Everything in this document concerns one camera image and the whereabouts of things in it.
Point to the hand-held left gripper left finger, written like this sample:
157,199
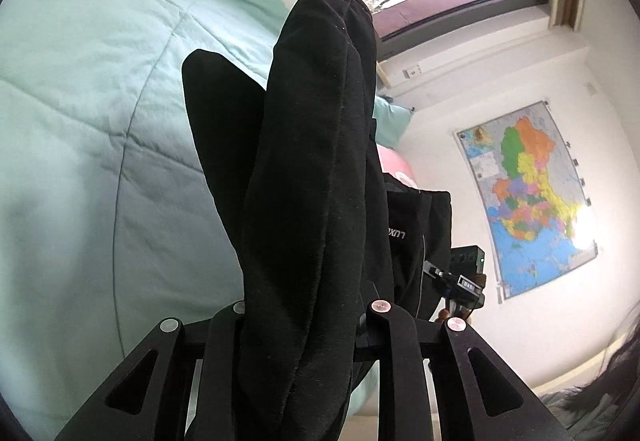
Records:
225,336

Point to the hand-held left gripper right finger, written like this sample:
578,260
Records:
395,336

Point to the black garment with grey stripe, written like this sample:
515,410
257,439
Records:
310,171

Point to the pink pillow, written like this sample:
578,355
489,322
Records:
395,166

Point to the person's dark hair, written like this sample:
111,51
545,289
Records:
605,371

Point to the light green pillow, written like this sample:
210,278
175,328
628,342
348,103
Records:
392,121

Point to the beige window ledge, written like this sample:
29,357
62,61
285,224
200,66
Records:
385,76

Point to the light green comforter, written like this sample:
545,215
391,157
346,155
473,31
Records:
75,121

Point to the colourful wall map poster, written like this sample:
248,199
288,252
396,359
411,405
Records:
525,196

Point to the white wall socket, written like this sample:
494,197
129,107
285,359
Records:
413,70

